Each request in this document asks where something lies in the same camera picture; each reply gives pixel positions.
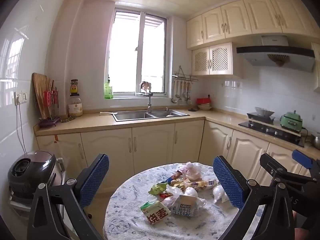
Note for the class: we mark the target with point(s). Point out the dark grey rice cooker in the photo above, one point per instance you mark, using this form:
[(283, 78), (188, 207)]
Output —
[(30, 170)]

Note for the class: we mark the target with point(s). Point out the brown rag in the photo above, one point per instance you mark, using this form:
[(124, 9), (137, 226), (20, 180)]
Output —
[(145, 86)]

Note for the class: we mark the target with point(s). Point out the clear plastic wrap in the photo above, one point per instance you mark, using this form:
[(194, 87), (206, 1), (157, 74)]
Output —
[(220, 193)]

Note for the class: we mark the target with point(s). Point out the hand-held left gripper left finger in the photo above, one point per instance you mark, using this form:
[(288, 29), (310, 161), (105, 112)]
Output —
[(96, 177)]

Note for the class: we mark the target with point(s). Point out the small red wrapper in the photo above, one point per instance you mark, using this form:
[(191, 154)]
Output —
[(164, 195)]

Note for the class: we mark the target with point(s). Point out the cream lower kitchen cabinets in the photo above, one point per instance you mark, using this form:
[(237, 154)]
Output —
[(150, 142)]

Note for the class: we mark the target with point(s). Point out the metal kitchen faucet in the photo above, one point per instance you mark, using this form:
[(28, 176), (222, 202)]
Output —
[(149, 105)]

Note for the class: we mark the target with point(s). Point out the metal cooking pot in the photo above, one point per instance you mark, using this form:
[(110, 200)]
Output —
[(316, 141)]

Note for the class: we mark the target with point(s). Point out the wooden cutting board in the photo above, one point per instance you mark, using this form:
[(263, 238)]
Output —
[(40, 92)]

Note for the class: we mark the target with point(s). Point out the green foil wrapper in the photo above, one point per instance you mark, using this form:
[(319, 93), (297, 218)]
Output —
[(156, 188)]

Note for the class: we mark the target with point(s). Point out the white plastic bag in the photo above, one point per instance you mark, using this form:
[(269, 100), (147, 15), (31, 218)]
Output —
[(190, 192)]

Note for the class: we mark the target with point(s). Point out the beige kitchen countertop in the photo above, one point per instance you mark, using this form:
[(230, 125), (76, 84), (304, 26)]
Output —
[(87, 122)]

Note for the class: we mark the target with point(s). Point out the metal wok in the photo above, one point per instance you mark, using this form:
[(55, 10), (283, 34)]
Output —
[(264, 111)]

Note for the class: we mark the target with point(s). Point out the white plastic scraper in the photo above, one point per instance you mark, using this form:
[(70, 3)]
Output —
[(107, 113)]

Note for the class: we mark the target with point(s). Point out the stainless steel double sink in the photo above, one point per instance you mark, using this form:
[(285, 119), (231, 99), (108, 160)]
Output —
[(130, 116)]

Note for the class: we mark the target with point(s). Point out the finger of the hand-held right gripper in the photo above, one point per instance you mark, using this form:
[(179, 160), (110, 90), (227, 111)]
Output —
[(273, 167), (302, 158)]

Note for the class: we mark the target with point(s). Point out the white bowl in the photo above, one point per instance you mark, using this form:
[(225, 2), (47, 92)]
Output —
[(205, 107)]

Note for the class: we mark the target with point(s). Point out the black glass gas stove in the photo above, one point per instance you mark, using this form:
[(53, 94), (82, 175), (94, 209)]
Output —
[(262, 127)]

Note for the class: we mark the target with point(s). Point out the metal utensil rail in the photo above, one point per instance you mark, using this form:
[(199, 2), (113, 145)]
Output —
[(185, 77)]

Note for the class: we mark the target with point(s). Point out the clear plastic bag with bread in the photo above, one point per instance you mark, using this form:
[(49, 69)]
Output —
[(191, 171)]

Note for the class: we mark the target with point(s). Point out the clear jar white label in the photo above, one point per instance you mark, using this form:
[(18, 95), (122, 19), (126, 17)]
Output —
[(75, 108)]

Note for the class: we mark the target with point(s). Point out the round marble-pattern table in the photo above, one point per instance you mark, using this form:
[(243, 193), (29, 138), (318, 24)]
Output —
[(130, 220)]

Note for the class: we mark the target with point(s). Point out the green dish soap bottle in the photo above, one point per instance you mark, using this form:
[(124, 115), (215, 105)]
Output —
[(108, 91)]

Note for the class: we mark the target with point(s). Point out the orange tape strip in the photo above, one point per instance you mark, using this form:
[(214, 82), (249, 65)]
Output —
[(56, 138)]

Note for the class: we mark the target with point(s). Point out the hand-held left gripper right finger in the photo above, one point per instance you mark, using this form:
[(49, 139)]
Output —
[(227, 182)]

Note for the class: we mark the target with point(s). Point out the green electric pot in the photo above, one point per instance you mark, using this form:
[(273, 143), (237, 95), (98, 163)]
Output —
[(291, 122)]

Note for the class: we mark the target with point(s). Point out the dark bottle yellow label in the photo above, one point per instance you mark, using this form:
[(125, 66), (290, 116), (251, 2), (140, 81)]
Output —
[(74, 88)]

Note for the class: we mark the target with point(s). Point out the small dark dish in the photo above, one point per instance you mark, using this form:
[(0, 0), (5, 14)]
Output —
[(192, 109)]

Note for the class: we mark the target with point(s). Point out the white wall outlet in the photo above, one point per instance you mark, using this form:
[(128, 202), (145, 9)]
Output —
[(21, 98)]

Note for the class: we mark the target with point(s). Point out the red plastic basin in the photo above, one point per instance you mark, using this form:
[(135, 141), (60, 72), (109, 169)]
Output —
[(203, 101)]

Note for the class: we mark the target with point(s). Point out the white blue milk carton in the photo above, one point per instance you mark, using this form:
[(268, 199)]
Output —
[(183, 206)]

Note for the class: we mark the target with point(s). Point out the grey black range hood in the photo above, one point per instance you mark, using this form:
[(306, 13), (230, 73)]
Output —
[(275, 55)]

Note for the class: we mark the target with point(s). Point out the green red drink carton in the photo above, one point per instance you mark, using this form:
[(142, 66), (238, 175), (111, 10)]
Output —
[(156, 213)]

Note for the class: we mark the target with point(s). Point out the red plastic kitchen tool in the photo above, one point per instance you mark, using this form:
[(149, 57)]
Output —
[(50, 97)]

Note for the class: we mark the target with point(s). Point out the white frame kitchen window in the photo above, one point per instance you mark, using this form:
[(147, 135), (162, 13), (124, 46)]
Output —
[(127, 55)]

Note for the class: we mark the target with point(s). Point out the colourful fruit candy wrapper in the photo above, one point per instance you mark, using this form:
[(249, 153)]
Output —
[(173, 176)]

